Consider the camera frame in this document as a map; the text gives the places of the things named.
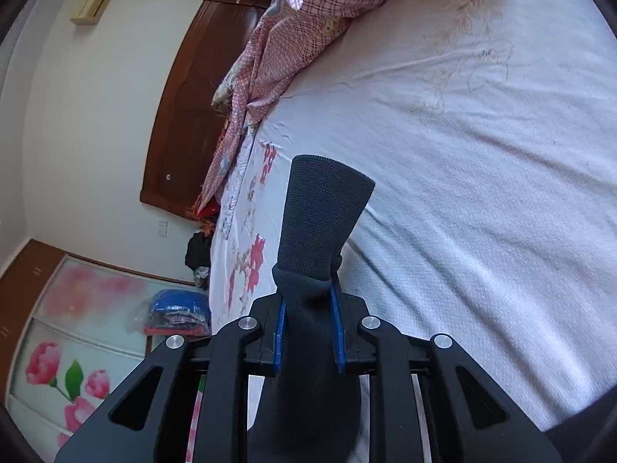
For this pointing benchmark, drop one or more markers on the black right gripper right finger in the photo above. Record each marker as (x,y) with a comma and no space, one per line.
(430,401)

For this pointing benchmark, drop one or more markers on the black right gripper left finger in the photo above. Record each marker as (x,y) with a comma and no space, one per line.
(186,397)

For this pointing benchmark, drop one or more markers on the dark blue-black pants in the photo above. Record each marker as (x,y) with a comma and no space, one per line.
(310,411)

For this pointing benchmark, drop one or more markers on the blue bagged clothes bundle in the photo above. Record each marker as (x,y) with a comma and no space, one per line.
(172,312)

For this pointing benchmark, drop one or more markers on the black clothes pile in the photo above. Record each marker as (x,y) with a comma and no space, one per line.
(198,258)

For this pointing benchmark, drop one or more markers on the red pillow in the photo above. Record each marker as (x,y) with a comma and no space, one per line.
(209,211)

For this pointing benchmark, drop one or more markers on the red-brown wooden headboard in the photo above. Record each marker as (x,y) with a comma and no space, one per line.
(187,127)

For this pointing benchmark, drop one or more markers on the white floral bed sheet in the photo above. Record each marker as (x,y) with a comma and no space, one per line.
(489,128)

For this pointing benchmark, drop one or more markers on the pink checked quilt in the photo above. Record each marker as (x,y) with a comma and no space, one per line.
(289,36)

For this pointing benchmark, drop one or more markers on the white wall switch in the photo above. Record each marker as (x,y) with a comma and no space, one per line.
(163,228)

